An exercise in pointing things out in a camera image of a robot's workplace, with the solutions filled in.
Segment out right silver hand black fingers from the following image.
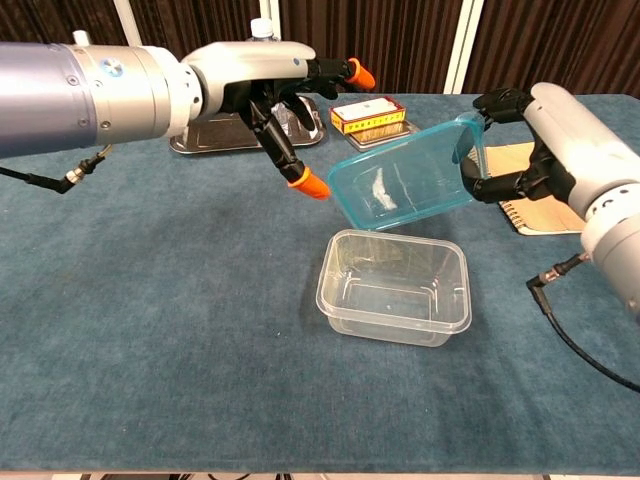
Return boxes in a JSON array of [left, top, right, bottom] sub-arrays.
[[459, 81, 640, 221]]

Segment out left silver hand orange fingertips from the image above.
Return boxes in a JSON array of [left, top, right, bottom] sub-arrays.
[[180, 41, 377, 201]]

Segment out transparent blue plastic lid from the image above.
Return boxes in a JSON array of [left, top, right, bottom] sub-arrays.
[[327, 110, 489, 232]]

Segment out clear plastic container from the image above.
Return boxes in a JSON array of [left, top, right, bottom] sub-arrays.
[[315, 228, 474, 348]]

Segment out red yellow white-topped box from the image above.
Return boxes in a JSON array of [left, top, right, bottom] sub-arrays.
[[328, 96, 407, 135]]

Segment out clear plastic water bottle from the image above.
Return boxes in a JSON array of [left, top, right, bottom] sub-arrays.
[[248, 17, 301, 141]]

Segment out dark slatted partition panel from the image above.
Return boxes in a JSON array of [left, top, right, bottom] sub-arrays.
[[442, 0, 640, 99], [259, 0, 484, 96], [0, 0, 159, 51], [112, 0, 281, 49]]

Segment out stainless steel tray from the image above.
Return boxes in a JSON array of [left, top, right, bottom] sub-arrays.
[[168, 94, 328, 155]]

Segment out brown spiral notebook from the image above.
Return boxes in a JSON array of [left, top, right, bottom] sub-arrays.
[[487, 141, 586, 236]]

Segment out flat silver metal tin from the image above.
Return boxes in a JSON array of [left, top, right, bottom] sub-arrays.
[[344, 119, 424, 153]]

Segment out teal table cloth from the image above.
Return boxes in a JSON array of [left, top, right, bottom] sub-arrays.
[[0, 93, 640, 476]]

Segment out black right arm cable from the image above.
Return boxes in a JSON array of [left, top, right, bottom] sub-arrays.
[[525, 252, 640, 394]]

